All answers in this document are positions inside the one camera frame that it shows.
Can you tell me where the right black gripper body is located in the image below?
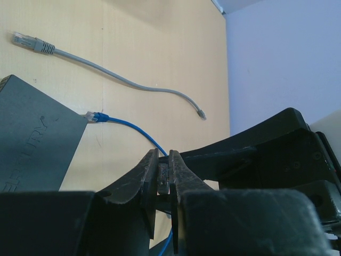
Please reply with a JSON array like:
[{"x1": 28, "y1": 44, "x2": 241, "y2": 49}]
[{"x1": 218, "y1": 130, "x2": 340, "y2": 235}]

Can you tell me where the blue ethernet cable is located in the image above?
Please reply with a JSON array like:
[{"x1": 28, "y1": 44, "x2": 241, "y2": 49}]
[{"x1": 84, "y1": 110, "x2": 174, "y2": 256}]

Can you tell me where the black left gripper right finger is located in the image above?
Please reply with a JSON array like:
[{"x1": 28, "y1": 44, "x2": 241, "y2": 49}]
[{"x1": 168, "y1": 150, "x2": 331, "y2": 255}]

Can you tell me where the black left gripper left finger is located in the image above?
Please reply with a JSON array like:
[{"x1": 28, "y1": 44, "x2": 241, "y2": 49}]
[{"x1": 1, "y1": 149, "x2": 159, "y2": 255}]

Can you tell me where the black network switch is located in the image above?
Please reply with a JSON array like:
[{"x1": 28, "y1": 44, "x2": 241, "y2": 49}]
[{"x1": 1, "y1": 75, "x2": 87, "y2": 193}]

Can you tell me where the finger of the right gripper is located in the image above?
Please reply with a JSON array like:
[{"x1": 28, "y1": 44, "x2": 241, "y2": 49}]
[{"x1": 180, "y1": 108, "x2": 311, "y2": 182}]

